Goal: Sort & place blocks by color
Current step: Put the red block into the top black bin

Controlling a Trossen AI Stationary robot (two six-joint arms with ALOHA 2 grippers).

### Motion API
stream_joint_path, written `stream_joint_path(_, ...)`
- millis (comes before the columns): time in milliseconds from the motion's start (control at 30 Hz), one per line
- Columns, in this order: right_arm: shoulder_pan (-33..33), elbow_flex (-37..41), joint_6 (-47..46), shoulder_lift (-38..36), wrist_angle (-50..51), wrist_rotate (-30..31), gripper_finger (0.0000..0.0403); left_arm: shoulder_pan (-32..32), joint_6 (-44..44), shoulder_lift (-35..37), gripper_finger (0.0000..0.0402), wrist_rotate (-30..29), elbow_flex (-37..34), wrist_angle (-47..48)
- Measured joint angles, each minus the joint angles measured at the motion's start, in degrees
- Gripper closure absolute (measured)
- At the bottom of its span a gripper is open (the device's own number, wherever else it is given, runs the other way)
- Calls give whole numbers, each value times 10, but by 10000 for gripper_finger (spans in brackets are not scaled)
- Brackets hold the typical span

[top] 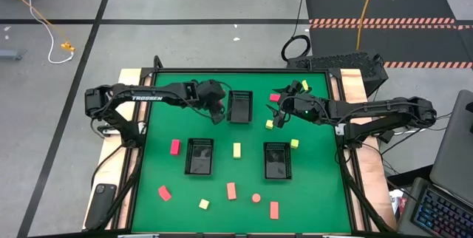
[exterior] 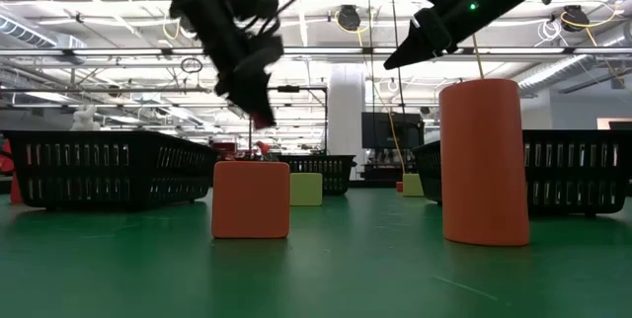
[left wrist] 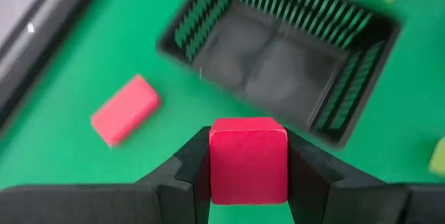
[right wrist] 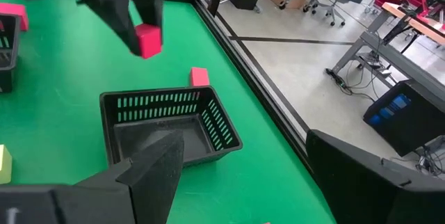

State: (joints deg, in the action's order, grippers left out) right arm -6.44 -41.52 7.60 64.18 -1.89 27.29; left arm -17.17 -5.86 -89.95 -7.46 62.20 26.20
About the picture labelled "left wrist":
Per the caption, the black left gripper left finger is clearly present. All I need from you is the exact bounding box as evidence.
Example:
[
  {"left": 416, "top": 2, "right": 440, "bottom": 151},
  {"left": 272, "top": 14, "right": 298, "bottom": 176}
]
[{"left": 0, "top": 126, "right": 212, "bottom": 224}]

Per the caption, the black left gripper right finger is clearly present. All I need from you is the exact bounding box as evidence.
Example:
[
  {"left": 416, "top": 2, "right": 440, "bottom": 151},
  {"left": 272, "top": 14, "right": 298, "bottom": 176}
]
[{"left": 284, "top": 128, "right": 445, "bottom": 224}]

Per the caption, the crimson red cube block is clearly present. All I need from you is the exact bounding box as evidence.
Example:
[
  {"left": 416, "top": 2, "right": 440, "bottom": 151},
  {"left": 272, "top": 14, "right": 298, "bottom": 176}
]
[{"left": 209, "top": 117, "right": 289, "bottom": 206}]

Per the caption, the crimson red rectangular block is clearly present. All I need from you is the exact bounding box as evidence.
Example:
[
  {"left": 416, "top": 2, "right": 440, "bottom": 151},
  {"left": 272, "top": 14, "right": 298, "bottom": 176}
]
[{"left": 90, "top": 74, "right": 162, "bottom": 147}]

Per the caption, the yellow rectangular block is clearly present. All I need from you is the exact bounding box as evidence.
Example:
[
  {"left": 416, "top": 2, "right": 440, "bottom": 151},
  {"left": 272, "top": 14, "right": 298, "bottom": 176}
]
[{"left": 428, "top": 136, "right": 445, "bottom": 177}]

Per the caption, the green table mat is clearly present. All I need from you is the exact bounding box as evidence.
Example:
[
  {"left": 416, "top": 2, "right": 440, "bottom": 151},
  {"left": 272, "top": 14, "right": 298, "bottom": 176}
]
[{"left": 0, "top": 0, "right": 445, "bottom": 224}]

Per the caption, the black slotted plastic basket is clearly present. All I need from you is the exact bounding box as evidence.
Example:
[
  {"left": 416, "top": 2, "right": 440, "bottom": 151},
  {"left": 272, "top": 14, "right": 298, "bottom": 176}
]
[{"left": 156, "top": 0, "right": 401, "bottom": 148}]

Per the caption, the black aluminium table frame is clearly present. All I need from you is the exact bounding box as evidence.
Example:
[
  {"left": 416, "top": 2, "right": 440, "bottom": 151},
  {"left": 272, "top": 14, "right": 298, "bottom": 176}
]
[{"left": 0, "top": 0, "right": 111, "bottom": 138}]

